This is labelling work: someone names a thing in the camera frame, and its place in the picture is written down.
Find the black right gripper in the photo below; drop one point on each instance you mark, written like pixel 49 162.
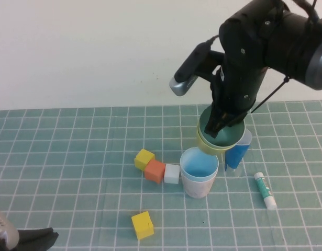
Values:
pixel 236 89

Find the green plastic cup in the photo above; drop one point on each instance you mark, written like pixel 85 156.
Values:
pixel 228 137

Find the yellow plastic cup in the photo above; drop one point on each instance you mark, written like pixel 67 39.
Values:
pixel 202 148

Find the light blue plastic cup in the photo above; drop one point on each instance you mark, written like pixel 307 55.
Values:
pixel 197 167

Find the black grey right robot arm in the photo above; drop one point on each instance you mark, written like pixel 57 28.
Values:
pixel 294 34

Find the blue paper cone cup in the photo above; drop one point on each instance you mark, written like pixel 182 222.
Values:
pixel 235 158

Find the pink plastic cup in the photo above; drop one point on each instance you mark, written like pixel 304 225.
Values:
pixel 197 189

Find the white foam cube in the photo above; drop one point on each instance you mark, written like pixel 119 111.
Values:
pixel 171 173

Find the green white glue stick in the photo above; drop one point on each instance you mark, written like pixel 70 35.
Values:
pixel 264 191

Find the orange foam cube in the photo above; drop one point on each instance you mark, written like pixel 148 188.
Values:
pixel 155 171

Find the green white grid tablecloth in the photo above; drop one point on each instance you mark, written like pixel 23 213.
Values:
pixel 71 157

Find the yellow foam cube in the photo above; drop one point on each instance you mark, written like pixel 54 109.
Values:
pixel 143 159
pixel 142 226

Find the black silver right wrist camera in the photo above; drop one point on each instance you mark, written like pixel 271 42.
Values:
pixel 187 73

